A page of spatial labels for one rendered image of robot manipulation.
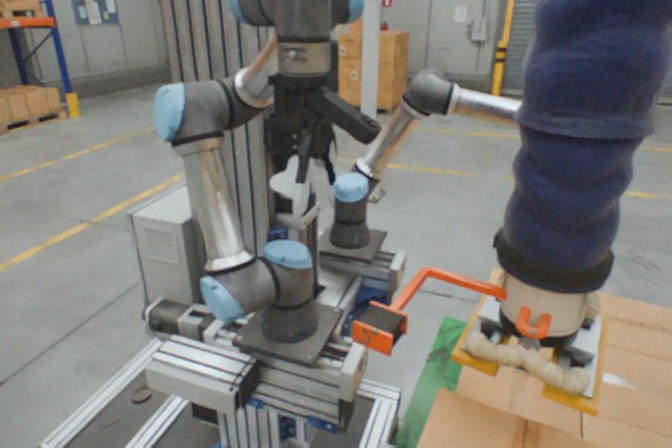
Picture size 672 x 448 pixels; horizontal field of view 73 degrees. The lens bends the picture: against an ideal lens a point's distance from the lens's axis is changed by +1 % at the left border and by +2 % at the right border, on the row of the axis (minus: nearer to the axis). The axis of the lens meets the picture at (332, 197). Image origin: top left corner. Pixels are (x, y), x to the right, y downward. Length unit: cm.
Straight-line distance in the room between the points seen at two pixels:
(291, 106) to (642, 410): 165
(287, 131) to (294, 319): 61
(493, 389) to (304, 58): 147
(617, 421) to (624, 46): 134
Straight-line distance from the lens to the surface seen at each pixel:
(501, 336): 117
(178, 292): 153
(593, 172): 93
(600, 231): 100
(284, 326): 116
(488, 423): 118
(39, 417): 277
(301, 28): 63
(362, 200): 151
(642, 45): 89
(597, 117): 90
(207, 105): 101
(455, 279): 113
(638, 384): 209
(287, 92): 67
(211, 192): 101
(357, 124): 63
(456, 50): 1064
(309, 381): 124
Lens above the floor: 181
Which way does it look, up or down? 23 degrees down
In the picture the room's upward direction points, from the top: straight up
